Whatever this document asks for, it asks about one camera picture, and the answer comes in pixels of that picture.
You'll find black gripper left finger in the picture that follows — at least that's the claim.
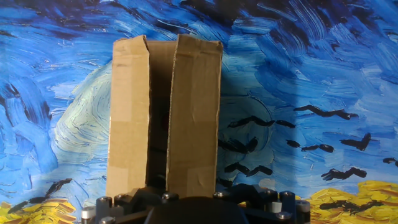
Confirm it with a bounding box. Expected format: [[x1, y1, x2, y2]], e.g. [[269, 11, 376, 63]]
[[80, 185, 180, 224]]

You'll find Van Gogh print cloth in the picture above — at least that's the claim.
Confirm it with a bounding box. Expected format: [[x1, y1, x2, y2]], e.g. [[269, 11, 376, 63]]
[[0, 0, 398, 224]]

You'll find brown cardboard box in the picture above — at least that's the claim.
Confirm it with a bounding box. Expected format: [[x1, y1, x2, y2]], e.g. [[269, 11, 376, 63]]
[[105, 34, 224, 200]]

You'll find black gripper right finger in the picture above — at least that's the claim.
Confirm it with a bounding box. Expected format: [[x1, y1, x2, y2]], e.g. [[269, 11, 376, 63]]
[[213, 182, 312, 224]]

